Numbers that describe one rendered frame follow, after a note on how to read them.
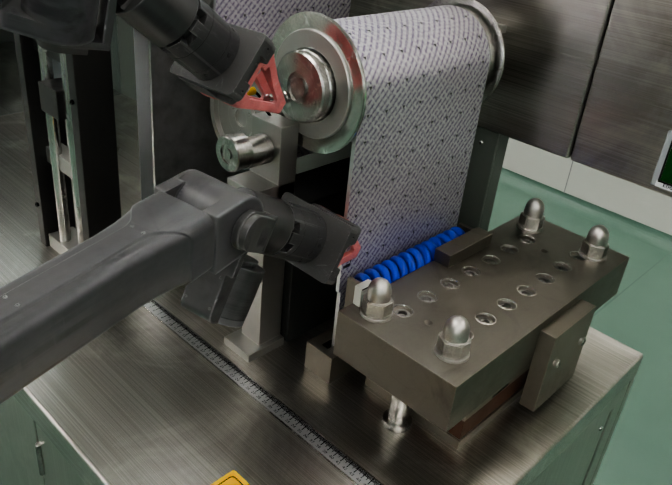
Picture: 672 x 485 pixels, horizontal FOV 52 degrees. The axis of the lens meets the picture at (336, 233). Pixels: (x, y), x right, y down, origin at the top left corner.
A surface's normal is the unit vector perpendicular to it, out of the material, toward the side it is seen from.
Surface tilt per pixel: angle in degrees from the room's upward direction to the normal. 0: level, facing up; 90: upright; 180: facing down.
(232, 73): 51
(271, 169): 90
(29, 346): 91
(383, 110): 90
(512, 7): 90
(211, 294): 66
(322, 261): 61
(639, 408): 0
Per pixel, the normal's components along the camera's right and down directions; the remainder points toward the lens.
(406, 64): 0.68, -0.01
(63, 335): 0.85, 0.34
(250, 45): -0.52, -0.35
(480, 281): 0.09, -0.87
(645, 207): -0.70, 0.29
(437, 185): 0.71, 0.40
